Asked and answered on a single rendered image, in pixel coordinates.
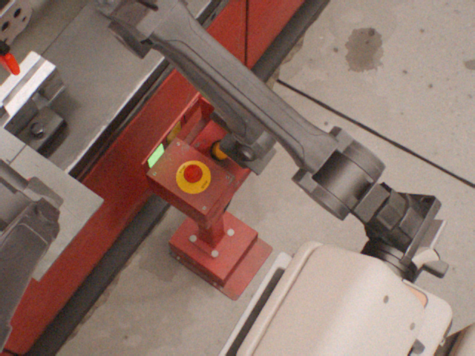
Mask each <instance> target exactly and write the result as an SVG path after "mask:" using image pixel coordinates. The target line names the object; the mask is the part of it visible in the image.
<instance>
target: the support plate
mask: <svg viewBox="0 0 475 356"><path fill-rule="evenodd" d="M24 145H26V144H24V143H23V142H22V141H21V140H20V139H18V138H17V137H14V136H13V135H12V134H11V133H9V131H6V130H5V129H3V128H2V127H1V126H0V158H1V159H3V160H4V162H5V163H7V164H9V162H7V159H9V160H10V161H11V160H12V158H13V157H15V156H16V155H17V153H18V152H19V151H20V150H21V148H22V147H23V146H24ZM10 167H11V168H13V169H14V170H16V171H18V173H19V174H20V175H22V176H23V177H24V178H25V179H27V178H28V177H38V178H39V179H40V180H41V181H42V182H43V183H44V184H46V185H47V186H48V187H49V188H50V189H52V190H54V191H55V193H56V194H58V195H59V196H60V197H61V198H63V199H64V203H63V205H61V206H60V207H59V210H60V215H59V220H58V222H59V225H60V231H59V234H58V236H57V238H56V239H55V240H54V241H53V242H52V244H51V245H50V248H49V249H48V251H47V253H46V255H45V256H44V257H43V258H42V259H41V260H40V261H39V264H38V266H37V268H36V270H35V271H34V273H33V276H32V278H34V279H36V280H38V281H40V280H41V279H42V278H43V277H44V276H45V275H46V274H47V272H48V270H49V269H50V268H51V266H52V265H54V264H55V262H56V261H57V260H58V258H59V257H60V256H61V255H62V252H64V251H65V249H66V248H67V247H68V246H69V245H70V244H71V241H73V240H74V239H75V237H76V236H77V235H78V233H79V232H80V231H81V229H83V228H84V227H85V225H86V224H87V223H88V221H89V219H90V218H91V217H92V216H93V215H94V214H95V212H96V211H97V209H98V208H99V207H100V206H102V204H103V203H104V199H103V198H101V197H99V196H98V195H96V194H95V193H94V192H93V191H91V190H90V189H88V188H87V187H85V186H84V185H83V184H81V183H79V181H77V180H76V179H74V178H73V177H71V176H70V175H68V174H66V173H65V171H63V170H62V169H60V168H59V167H57V166H56V165H54V164H53V163H51V162H50V161H49V160H48V159H46V158H45V157H43V156H42V155H40V154H38V153H37V152H36V151H35V150H33V149H32V148H30V147H29V146H28V145H27V146H26V148H24V149H23V150H22V152H21V153H20V154H19V155H18V156H17V158H16V159H15V160H13V162H12V164H11V165H10Z"/></svg>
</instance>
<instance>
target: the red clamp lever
mask: <svg viewBox="0 0 475 356"><path fill-rule="evenodd" d="M0 61H1V63H2V65H3V66H4V69H5V70H6V71H9V72H10V73H11V74H12V75H14V76H18V75H19V74H20V72H21V70H20V67H19V64H18V63H17V62H16V60H15V58H14V56H13V55H12V54H10V46H8V45H7V44H6V43H5V42H3V41H2V40H1V39H0Z"/></svg>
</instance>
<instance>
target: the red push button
mask: <svg viewBox="0 0 475 356"><path fill-rule="evenodd" d="M202 175H203V173H202V170H201V168H200V167H199V166H198V165H188V166H187V167H186V168H185V170H184V173H183V176H184V178H185V179H186V180H187V181H188V182H189V183H196V182H197V181H199V180H200V179H201V177H202Z"/></svg>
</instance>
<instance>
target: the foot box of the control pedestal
mask: <svg viewBox="0 0 475 356"><path fill-rule="evenodd" d="M223 217H224V224H225V225H227V226H228V227H230V228H231V229H232V230H235V231H236V232H235V235H234V236H232V238H231V239H230V241H228V243H227V245H226V247H225V248H224V249H223V250H222V251H221V252H220V253H219V256H218V257H217V259H215V258H213V257H211V256H210V255H209V254H208V253H207V252H205V251H204V250H202V249H201V248H199V247H197V246H196V245H195V244H194V243H192V242H191V241H189V238H190V236H191V235H192V234H193V233H194V231H195V230H196V228H197V222H195V221H194V220H192V219H190V218H189V217H187V218H186V219H185V220H184V221H183V224H181V225H180V227H179V228H178V229H177V230H176V231H175V233H174V235H173V237H171V238H170V240H169V241H168V243H169V246H170V249H171V250H170V251H169V256H170V257H173V258H174V259H175V260H177V261H178V262H180V263H181V264H183V265H184V266H185V267H186V268H188V269H189V270H191V271H193V272H194V273H195V274H197V276H198V277H200V278H202V279H204V280H205V281H206V282H208V283H210V284H211V286H214V287H215V288H216V289H217V290H219V291H221V292H222V293H224V294H225V295H226V296H227V297H228V298H230V299H231V300H233V301H236V300H238V298H239V297H240V295H241V294H242V292H243V291H244V290H245V289H246V287H247V286H248V285H249V283H250V281H251V280H252V278H253V277H255V275H256V274H257V272H258V270H259V269H260V268H261V266H262V265H263V263H265V261H266V259H267V258H268V257H269V255H270V254H271V252H272V246H270V245H269V244H268V243H267V242H265V241H263V240H262V239H260V238H259V237H258V232H257V231H256V230H255V229H252V228H250V227H249V226H248V225H247V224H245V222H242V221H241V220H239V219H238V218H237V217H235V216H234V215H231V214H230V213H229V212H228V211H225V214H224V215H223Z"/></svg>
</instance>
